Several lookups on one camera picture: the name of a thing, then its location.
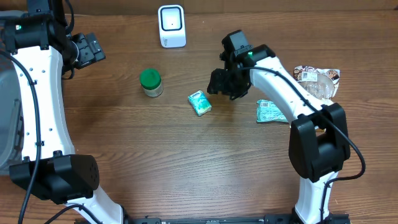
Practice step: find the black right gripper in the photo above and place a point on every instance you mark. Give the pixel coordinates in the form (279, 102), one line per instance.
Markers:
(219, 84)

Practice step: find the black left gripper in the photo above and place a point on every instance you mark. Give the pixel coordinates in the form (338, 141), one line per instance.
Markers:
(92, 51)

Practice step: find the small teal tissue pack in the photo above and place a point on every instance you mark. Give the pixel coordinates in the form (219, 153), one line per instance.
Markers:
(199, 102)

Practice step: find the teal wet wipes pack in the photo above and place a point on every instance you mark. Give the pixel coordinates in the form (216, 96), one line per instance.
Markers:
(267, 111)

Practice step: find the green lid jar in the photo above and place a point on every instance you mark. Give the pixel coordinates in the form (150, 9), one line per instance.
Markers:
(151, 82)

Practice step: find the brown bread snack bag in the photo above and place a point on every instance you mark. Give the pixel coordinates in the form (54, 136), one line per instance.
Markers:
(322, 83)

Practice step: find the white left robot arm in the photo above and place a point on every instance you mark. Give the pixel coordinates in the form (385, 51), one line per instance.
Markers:
(42, 48)

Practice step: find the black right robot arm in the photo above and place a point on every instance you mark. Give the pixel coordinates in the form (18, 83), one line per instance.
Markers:
(317, 146)

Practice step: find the white barcode scanner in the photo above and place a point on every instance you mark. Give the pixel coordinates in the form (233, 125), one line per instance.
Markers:
(171, 21)

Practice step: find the grey plastic basket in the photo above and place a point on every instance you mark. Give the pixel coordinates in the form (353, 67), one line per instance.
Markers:
(11, 117)

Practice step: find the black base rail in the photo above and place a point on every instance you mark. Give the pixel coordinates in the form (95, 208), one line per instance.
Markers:
(202, 221)

